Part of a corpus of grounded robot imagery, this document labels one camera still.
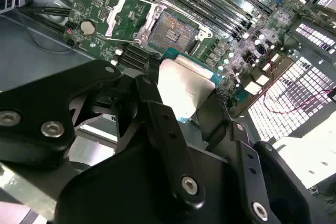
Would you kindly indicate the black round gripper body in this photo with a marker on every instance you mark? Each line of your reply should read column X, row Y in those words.
column 118, row 195

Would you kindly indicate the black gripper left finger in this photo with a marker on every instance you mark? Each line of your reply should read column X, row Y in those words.
column 34, row 98

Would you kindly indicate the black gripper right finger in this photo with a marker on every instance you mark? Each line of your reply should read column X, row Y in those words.
column 245, row 163

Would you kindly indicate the silver CPU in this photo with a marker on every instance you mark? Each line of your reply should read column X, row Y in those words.
column 183, row 87

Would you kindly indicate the metal socket cover frame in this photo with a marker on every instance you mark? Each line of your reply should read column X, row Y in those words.
column 112, row 24

